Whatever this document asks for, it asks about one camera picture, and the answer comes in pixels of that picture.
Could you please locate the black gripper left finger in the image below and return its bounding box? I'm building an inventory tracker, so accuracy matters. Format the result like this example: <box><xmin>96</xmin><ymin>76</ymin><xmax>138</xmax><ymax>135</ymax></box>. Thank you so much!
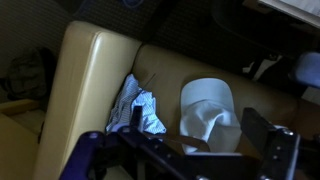
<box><xmin>129</xmin><ymin>105</ymin><xmax>145</xmax><ymax>133</ymax></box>

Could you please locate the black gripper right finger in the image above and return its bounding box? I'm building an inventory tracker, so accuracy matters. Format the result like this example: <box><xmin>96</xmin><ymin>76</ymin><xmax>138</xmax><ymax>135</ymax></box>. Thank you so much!
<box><xmin>240</xmin><ymin>107</ymin><xmax>278</xmax><ymax>155</ymax></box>

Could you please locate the beige leather couch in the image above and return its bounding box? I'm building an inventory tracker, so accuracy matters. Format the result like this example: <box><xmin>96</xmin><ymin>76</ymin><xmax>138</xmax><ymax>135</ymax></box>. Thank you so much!
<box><xmin>33</xmin><ymin>20</ymin><xmax>320</xmax><ymax>180</ymax></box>

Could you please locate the blue striped shirt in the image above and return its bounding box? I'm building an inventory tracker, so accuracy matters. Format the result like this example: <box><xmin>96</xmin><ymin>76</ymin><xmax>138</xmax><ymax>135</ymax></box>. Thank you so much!
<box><xmin>105</xmin><ymin>73</ymin><xmax>167</xmax><ymax>135</ymax></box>

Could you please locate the white baseball cap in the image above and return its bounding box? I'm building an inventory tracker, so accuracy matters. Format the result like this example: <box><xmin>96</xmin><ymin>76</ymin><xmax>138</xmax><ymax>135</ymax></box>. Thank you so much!
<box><xmin>179</xmin><ymin>77</ymin><xmax>243</xmax><ymax>155</ymax></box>

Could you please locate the dark fabric bag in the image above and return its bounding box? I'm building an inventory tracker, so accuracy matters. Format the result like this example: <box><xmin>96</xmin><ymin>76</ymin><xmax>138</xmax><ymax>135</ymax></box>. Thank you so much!
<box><xmin>3</xmin><ymin>47</ymin><xmax>57</xmax><ymax>102</ymax></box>

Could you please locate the tan side furniture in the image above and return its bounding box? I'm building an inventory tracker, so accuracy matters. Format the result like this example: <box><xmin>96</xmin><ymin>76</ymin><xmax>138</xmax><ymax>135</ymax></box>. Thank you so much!
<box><xmin>0</xmin><ymin>99</ymin><xmax>46</xmax><ymax>180</ymax></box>

